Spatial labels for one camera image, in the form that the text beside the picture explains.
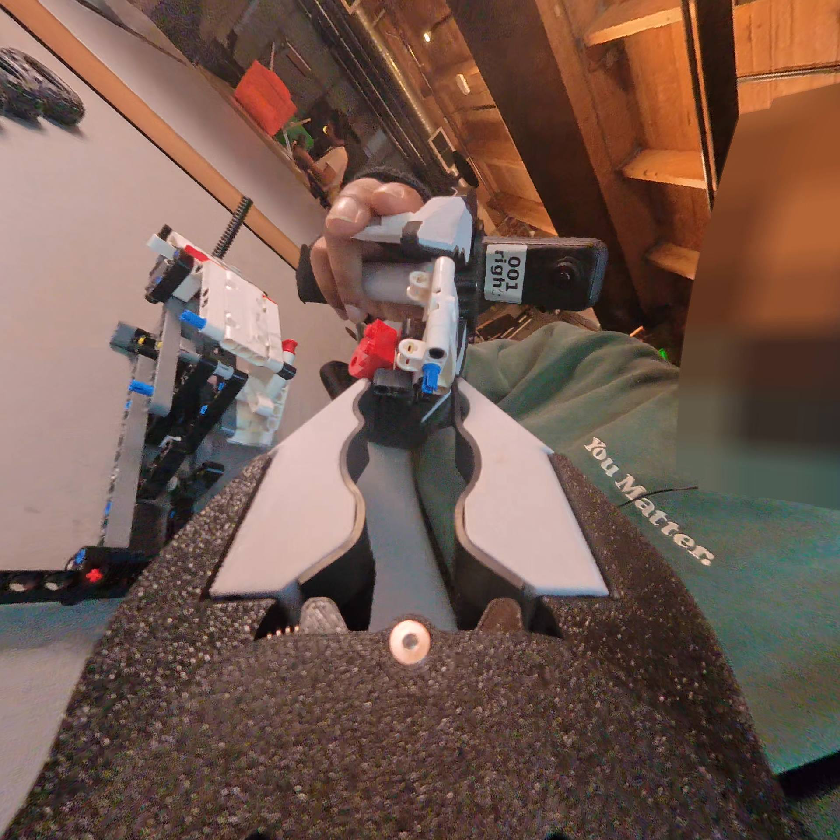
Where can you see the small white toy brick assembly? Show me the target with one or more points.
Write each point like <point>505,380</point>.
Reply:
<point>433,328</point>

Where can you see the person's green sweater torso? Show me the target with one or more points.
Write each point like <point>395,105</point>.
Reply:
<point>709,551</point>

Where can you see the person's right hand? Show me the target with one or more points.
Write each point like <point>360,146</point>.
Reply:
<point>341,250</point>

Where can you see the black toy vehicle chassis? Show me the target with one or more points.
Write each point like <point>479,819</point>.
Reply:
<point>197,355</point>

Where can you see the black toy tyre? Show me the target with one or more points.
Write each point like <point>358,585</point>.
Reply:
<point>33,85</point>

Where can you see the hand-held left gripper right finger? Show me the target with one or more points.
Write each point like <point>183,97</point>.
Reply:
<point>525,512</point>

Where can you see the grey desk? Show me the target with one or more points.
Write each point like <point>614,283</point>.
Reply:
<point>66,263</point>

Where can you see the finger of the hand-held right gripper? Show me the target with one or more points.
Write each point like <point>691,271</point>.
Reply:
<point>394,282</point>
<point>420,230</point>

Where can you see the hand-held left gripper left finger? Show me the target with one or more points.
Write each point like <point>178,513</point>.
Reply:
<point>295,512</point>

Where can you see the orange container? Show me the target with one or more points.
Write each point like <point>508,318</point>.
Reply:
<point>265,99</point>

